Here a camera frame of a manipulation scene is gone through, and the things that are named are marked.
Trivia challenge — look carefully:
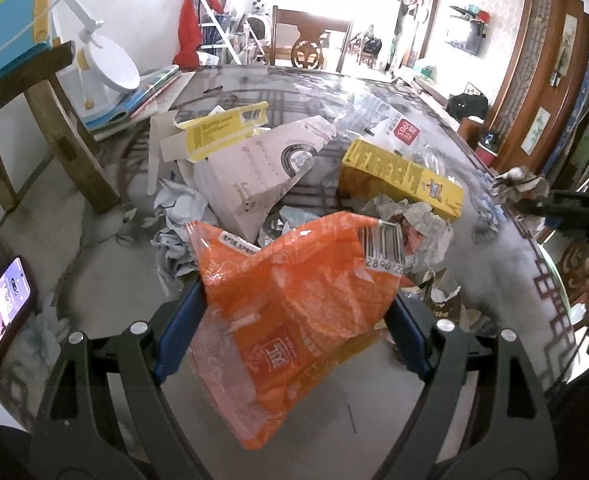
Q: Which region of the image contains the wall shelf with television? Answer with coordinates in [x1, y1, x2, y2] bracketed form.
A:
[444, 5, 491, 56]

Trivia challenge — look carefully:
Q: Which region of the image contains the wooden dining chair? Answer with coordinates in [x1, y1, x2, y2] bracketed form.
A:
[269, 6, 353, 73]

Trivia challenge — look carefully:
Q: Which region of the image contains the black bag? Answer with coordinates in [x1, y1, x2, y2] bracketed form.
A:
[447, 94, 489, 122]

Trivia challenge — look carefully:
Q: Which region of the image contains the crumpled printed wrapper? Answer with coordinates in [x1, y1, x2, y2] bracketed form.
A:
[364, 196, 455, 281]

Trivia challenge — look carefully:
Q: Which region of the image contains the crumpled clear blue plastic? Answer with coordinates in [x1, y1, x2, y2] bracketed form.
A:
[473, 170, 506, 235]

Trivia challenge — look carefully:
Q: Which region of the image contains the small framed wall picture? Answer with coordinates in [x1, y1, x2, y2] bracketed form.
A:
[521, 107, 551, 156]

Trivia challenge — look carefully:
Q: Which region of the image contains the clear plastic bag red label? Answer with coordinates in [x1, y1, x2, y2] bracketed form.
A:
[331, 91, 455, 171]

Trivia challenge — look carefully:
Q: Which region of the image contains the smartphone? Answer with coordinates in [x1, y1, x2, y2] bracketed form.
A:
[0, 256, 38, 379]

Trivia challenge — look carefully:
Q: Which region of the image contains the crumpled newspaper ball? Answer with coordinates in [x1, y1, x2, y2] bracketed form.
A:
[152, 177, 220, 296]

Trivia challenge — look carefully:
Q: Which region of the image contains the white cardboard strip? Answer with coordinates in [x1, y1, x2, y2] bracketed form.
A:
[147, 111, 178, 196]

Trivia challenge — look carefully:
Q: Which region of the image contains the red cloth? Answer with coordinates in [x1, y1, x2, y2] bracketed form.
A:
[173, 0, 224, 69]

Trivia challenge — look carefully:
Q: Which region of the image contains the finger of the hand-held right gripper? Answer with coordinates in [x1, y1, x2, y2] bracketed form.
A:
[494, 182, 589, 222]

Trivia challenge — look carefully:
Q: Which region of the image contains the tall framed wall picture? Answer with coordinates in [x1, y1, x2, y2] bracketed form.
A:
[555, 14, 581, 87]

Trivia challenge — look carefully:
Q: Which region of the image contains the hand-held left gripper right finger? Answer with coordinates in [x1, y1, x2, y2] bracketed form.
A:
[369, 291, 559, 480]

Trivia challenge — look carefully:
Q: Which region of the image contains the wooden lattice partition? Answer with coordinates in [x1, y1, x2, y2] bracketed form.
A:
[489, 0, 589, 177]

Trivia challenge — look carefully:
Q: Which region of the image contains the brown paper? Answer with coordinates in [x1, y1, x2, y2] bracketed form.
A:
[493, 167, 551, 207]

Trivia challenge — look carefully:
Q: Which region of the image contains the orange plastic bag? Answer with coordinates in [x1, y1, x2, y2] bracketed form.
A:
[187, 211, 408, 451]

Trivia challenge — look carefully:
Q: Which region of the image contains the yellow carton with black print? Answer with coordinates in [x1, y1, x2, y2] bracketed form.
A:
[338, 139, 465, 222]

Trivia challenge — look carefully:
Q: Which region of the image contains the open yellow carton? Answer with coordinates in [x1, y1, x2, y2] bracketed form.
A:
[159, 101, 270, 163]

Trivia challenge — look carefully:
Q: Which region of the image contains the white printed paper bag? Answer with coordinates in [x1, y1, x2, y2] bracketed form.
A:
[192, 115, 337, 243]

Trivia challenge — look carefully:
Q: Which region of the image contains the stack of books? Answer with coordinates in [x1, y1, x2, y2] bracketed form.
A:
[82, 66, 195, 142]

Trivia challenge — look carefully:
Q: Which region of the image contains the torn brown paper scrap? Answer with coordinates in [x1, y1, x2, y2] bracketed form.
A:
[399, 269, 481, 332]

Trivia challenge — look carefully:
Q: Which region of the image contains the white desk lamp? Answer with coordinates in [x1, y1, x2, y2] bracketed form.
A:
[49, 0, 142, 127]

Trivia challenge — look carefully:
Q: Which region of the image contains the red bin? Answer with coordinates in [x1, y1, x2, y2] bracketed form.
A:
[477, 132, 501, 167]

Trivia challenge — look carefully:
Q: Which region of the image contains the low white cabinet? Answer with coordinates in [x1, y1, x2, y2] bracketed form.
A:
[394, 64, 475, 112]

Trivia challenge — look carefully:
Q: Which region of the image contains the wooden stool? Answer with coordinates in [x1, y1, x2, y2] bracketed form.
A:
[0, 42, 121, 281]

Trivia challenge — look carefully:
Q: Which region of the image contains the white stepladder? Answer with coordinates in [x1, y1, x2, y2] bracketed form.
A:
[194, 0, 244, 66]

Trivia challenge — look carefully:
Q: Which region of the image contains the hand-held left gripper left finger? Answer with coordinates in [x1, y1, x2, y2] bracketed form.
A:
[27, 278, 210, 480]

